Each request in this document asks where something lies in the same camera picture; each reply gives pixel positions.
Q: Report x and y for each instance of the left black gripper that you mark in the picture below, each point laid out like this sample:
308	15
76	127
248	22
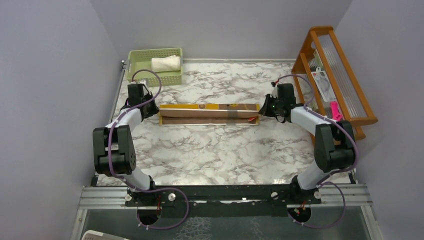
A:
154	110

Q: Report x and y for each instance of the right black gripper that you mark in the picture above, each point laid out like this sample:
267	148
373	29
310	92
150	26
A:
266	110

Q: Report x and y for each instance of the white towel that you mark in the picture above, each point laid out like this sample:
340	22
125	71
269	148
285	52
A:
166	64

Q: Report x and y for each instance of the yellow bear towel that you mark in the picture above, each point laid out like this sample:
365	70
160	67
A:
224	114

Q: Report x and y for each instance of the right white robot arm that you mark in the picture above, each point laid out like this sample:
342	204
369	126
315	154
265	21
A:
335	149

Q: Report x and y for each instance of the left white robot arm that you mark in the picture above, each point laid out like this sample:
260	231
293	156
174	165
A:
114	152

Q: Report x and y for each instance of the white paper package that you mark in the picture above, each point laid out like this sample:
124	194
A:
323	84

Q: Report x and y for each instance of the wooden rack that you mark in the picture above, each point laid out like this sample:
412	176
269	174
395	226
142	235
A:
321	48

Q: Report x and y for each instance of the pink clip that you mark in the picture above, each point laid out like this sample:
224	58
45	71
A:
335	112

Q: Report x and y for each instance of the white tray corner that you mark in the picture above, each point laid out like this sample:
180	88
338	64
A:
96	235

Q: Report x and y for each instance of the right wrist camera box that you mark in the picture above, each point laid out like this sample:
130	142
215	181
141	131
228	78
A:
274	93

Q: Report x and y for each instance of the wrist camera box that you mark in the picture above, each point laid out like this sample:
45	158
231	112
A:
143	81
274	93

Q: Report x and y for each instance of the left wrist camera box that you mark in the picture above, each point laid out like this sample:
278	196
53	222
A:
143	81

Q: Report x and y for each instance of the aluminium frame rail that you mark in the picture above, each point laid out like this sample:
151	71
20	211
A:
114	198

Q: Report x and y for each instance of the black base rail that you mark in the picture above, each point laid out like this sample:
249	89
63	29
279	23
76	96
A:
214	201

